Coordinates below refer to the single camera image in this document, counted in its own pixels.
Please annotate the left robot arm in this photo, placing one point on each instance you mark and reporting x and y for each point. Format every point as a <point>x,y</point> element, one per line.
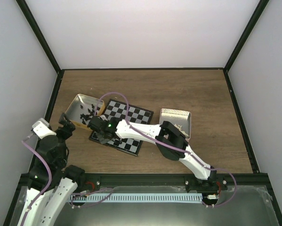
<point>51,181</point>

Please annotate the blue slotted cable duct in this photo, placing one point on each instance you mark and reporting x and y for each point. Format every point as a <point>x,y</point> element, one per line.
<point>139,198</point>

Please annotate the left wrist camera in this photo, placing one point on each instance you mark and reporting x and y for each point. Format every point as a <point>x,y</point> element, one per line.
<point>42,128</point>

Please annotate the black chess pieces pile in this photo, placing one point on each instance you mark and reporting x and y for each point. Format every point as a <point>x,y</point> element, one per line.
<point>88,112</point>

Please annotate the pink tin tray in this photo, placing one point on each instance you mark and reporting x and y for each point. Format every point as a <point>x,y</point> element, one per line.
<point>179,117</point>

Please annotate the black and silver chessboard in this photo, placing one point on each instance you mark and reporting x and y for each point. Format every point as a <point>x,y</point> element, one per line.
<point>131,126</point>

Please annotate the yellow tin tray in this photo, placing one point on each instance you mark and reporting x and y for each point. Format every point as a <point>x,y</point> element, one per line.
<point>74,110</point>

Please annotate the right black frame post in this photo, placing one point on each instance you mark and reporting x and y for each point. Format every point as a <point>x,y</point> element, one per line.
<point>262,4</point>

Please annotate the black frame post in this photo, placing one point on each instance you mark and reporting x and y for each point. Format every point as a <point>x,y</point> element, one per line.
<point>38,33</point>
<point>262,4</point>

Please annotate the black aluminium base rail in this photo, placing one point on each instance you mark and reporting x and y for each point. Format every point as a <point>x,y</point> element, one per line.
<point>96,181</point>

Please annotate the left black frame post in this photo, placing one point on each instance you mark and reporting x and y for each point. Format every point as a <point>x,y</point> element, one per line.
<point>38,33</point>

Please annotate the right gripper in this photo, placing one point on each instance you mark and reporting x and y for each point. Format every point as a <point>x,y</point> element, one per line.
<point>101,140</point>

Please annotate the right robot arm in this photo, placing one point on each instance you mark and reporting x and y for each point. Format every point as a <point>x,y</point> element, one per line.
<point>170,141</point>

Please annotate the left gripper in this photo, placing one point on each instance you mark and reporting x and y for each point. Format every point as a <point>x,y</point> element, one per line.
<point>68,125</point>

